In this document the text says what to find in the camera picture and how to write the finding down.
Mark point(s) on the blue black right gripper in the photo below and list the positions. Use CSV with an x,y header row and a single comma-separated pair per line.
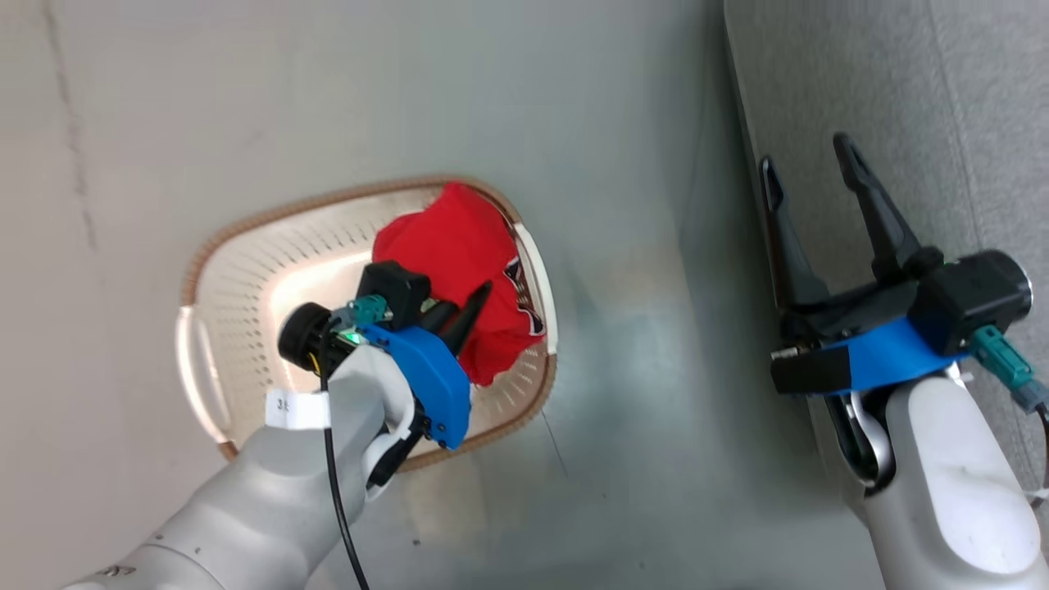
x,y
877,352

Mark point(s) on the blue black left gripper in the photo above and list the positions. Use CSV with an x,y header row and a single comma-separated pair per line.
x,y
430,377

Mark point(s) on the red cloth garment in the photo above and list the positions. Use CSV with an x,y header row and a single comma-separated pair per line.
x,y
451,246

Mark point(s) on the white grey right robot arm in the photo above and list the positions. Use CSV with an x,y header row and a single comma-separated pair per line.
x,y
959,492

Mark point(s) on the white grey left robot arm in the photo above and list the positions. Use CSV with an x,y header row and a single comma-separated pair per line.
x,y
270,500

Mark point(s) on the light grey fabric sofa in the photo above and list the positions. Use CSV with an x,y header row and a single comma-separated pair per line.
x,y
901,82

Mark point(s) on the beige laundry basket brown rim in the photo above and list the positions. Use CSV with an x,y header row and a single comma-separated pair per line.
x,y
246,270

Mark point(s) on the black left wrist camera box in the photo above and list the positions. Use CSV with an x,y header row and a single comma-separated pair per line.
x,y
397,287

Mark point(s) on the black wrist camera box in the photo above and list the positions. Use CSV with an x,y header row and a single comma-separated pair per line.
x,y
397,287
967,299

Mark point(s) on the teal left camera connector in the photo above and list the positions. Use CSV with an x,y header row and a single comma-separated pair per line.
x,y
365,311

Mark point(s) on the teal camera connector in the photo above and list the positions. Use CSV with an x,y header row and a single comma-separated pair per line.
x,y
1004,356
365,311

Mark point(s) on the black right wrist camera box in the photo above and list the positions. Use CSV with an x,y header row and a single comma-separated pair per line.
x,y
967,299

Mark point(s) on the teal right camera connector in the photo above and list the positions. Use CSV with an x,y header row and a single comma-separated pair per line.
x,y
1004,356

